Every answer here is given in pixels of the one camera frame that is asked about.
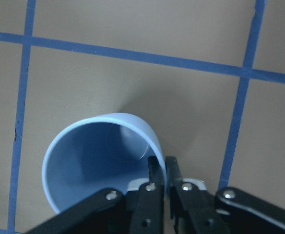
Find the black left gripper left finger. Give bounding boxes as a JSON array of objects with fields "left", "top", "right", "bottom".
[{"left": 29, "top": 156, "right": 164, "bottom": 234}]

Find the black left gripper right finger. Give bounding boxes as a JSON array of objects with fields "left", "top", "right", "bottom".
[{"left": 165, "top": 156, "right": 285, "bottom": 234}]

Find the light blue cup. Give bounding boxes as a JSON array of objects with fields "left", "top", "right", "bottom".
[{"left": 41, "top": 113, "right": 166, "bottom": 214}]

